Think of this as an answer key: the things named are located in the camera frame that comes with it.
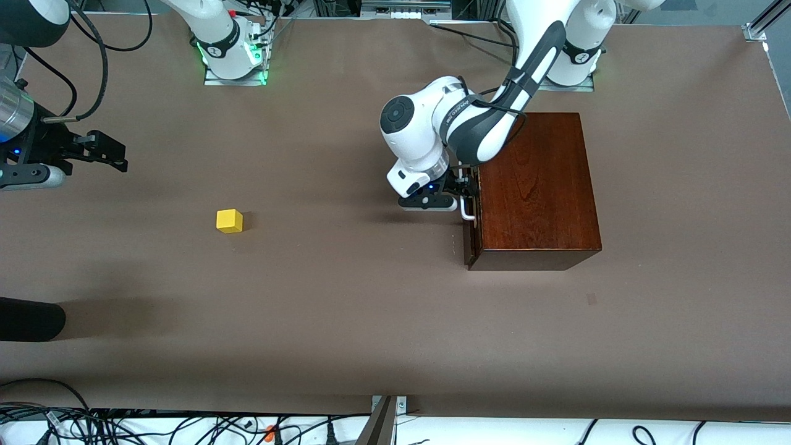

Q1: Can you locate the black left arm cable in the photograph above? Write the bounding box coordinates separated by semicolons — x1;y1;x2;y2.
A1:
457;75;529;140

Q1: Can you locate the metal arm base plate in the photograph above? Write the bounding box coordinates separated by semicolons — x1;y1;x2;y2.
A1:
204;61;268;87
538;74;596;93

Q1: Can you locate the black looped cable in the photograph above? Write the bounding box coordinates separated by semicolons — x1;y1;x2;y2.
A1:
0;378;92;413

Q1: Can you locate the dark wooden drawer cabinet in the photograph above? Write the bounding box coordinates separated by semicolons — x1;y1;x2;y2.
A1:
467;112;603;271

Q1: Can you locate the wooden drawer with white handle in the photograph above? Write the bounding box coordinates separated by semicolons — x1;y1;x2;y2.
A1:
460;162;481;268

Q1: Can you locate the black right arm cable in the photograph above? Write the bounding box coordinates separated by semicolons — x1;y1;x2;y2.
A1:
38;0;111;122

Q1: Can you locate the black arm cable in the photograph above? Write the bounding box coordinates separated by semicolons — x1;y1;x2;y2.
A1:
457;75;529;140
38;0;111;122

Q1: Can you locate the grey metal bar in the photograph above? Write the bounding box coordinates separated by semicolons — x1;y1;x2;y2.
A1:
355;396;397;445

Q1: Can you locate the long black table cable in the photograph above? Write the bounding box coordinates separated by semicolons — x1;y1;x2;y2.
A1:
429;25;517;50

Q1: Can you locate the aluminium frame profile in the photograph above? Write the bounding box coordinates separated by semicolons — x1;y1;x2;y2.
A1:
745;0;791;43

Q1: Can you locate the black rounded cylinder object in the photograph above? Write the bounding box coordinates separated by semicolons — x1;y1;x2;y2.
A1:
0;297;67;342

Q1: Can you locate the white power strip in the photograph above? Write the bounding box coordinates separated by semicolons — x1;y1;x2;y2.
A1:
362;0;452;20

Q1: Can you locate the brown paper table cover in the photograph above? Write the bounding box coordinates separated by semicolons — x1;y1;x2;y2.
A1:
0;12;791;416

